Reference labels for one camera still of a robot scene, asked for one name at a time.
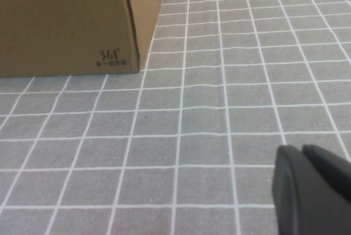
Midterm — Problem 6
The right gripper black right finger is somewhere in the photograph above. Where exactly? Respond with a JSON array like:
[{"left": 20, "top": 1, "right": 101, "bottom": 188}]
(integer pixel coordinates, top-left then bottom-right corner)
[{"left": 301, "top": 143, "right": 351, "bottom": 183}]

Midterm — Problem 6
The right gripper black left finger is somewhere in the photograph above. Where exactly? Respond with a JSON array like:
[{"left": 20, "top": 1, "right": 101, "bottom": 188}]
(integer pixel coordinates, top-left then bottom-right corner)
[{"left": 271, "top": 144, "right": 351, "bottom": 235}]

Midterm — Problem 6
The brown cardboard shoe box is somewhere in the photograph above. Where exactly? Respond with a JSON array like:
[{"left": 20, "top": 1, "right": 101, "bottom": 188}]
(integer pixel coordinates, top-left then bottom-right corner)
[{"left": 0, "top": 0, "right": 162, "bottom": 79}]

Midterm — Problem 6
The grey white-grid tablecloth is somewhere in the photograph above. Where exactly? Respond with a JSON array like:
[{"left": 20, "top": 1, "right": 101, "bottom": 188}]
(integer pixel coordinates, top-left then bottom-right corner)
[{"left": 0, "top": 0, "right": 351, "bottom": 235}]

